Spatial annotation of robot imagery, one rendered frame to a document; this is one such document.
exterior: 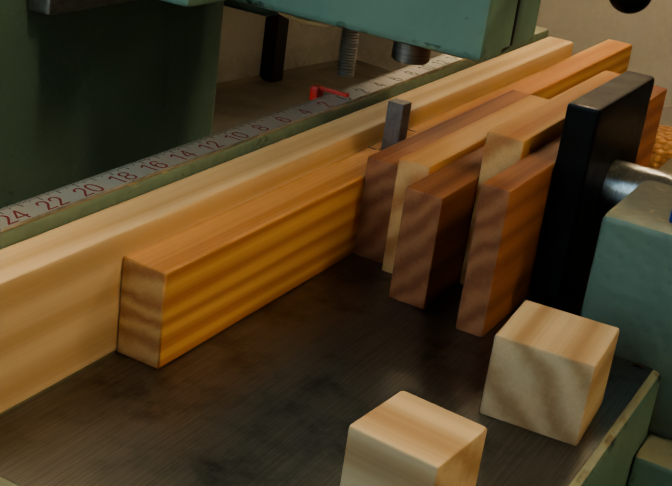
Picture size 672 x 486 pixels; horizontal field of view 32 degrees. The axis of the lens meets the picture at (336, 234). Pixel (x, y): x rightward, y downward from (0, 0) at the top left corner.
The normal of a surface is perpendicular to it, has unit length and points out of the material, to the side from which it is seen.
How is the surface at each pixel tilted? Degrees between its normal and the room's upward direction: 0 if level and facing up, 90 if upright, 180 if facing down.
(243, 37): 90
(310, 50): 90
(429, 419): 0
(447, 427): 0
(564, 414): 90
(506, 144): 90
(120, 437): 0
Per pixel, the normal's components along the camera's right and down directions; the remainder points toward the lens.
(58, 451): 0.13, -0.92
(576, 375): -0.43, 0.29
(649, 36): -0.61, 0.22
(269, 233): 0.87, 0.29
